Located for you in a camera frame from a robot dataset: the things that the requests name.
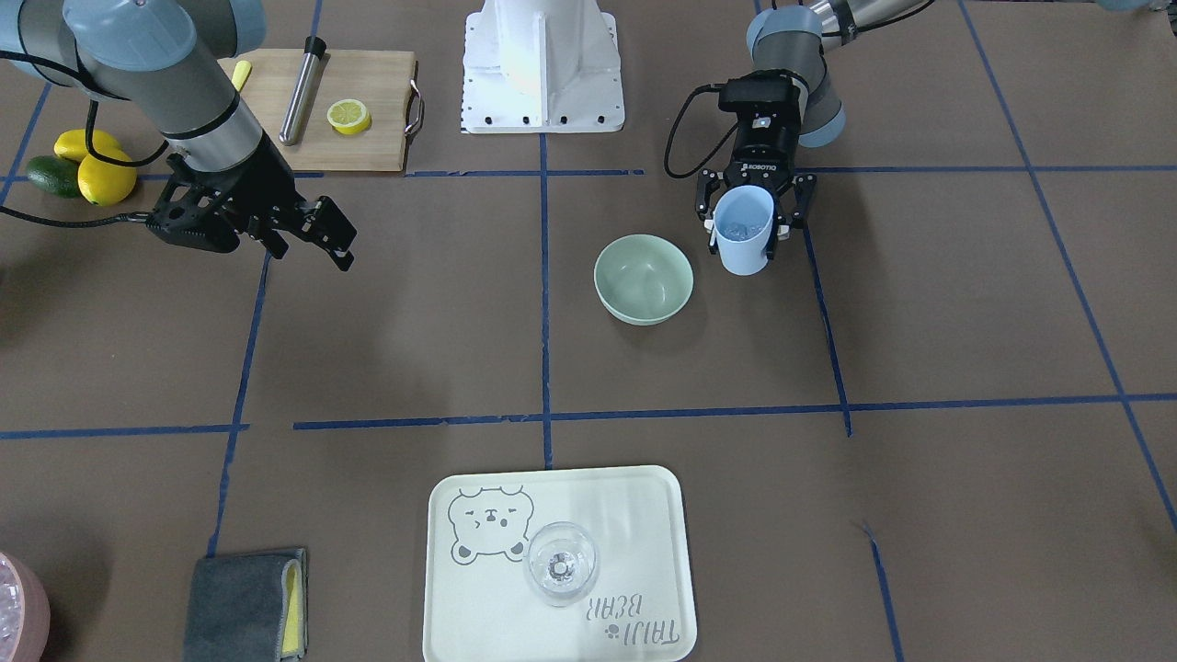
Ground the green bowl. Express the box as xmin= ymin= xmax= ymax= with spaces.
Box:
xmin=593 ymin=234 xmax=694 ymax=326

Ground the lemon half slice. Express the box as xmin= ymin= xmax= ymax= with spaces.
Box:
xmin=326 ymin=99 xmax=371 ymax=135

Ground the green lime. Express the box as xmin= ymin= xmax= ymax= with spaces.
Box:
xmin=26 ymin=154 xmax=84 ymax=200

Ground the light blue plastic cup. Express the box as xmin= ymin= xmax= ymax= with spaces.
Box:
xmin=714 ymin=185 xmax=776 ymax=277

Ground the yellow lemon upper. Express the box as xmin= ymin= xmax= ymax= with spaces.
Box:
xmin=77 ymin=154 xmax=138 ymax=207

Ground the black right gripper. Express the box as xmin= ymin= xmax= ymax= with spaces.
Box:
xmin=144 ymin=138 xmax=357 ymax=272

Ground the pink bowl with ice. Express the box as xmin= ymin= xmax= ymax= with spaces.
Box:
xmin=1 ymin=552 xmax=51 ymax=661

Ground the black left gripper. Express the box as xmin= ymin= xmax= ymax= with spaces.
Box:
xmin=694 ymin=75 xmax=816 ymax=262

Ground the wooden cutting board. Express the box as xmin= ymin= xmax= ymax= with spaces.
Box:
xmin=241 ymin=49 xmax=417 ymax=173

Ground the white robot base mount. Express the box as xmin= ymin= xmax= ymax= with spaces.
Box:
xmin=460 ymin=1 xmax=626 ymax=134

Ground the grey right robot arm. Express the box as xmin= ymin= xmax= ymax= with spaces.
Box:
xmin=1 ymin=1 xmax=357 ymax=269

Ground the grey folded cloth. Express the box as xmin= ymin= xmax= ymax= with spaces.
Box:
xmin=182 ymin=547 xmax=308 ymax=661

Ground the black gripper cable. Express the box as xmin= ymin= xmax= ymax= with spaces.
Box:
xmin=0 ymin=46 xmax=177 ymax=229

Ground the cream bear tray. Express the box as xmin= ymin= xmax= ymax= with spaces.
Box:
xmin=423 ymin=465 xmax=698 ymax=661

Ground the clear wine glass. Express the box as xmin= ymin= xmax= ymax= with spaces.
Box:
xmin=524 ymin=522 xmax=601 ymax=608

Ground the yellow plastic knife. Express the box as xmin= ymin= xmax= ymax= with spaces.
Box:
xmin=230 ymin=60 xmax=253 ymax=92

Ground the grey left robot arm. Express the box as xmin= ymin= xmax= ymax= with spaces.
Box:
xmin=693 ymin=1 xmax=927 ymax=276

